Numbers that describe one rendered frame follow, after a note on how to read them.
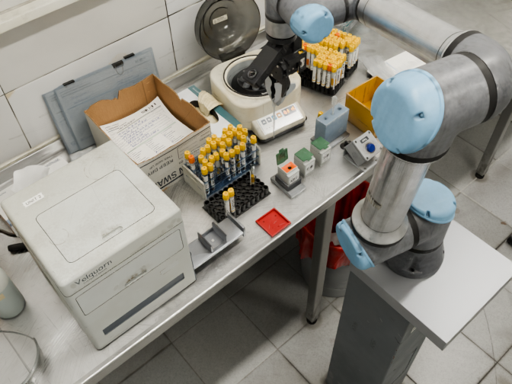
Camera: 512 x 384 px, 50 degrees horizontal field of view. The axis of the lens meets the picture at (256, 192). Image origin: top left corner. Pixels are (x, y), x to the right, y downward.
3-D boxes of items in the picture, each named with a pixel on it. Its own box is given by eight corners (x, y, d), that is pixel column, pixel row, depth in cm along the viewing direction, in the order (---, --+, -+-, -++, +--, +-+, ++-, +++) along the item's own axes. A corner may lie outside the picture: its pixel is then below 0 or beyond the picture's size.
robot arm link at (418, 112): (411, 257, 122) (510, 86, 77) (354, 283, 119) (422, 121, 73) (382, 216, 128) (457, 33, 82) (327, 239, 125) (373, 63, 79)
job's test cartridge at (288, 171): (288, 190, 151) (289, 175, 146) (276, 180, 154) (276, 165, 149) (299, 183, 153) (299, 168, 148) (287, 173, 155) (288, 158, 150)
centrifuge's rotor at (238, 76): (248, 115, 165) (247, 97, 159) (222, 87, 173) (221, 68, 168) (289, 96, 170) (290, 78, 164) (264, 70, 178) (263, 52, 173)
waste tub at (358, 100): (372, 141, 164) (377, 116, 157) (341, 117, 171) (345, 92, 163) (403, 121, 169) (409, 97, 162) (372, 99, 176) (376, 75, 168)
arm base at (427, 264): (456, 260, 133) (467, 237, 125) (408, 289, 128) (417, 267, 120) (414, 218, 141) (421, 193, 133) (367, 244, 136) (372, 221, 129)
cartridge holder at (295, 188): (291, 199, 151) (292, 190, 148) (270, 180, 155) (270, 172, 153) (305, 189, 153) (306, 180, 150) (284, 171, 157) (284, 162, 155)
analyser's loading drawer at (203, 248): (181, 282, 133) (178, 270, 129) (166, 264, 136) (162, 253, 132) (245, 235, 141) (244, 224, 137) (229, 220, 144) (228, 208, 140)
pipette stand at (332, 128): (327, 152, 162) (330, 128, 154) (310, 140, 165) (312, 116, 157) (349, 136, 166) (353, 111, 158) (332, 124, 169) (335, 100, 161)
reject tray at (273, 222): (272, 238, 143) (272, 236, 142) (255, 222, 146) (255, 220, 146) (291, 224, 146) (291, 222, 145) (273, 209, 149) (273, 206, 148)
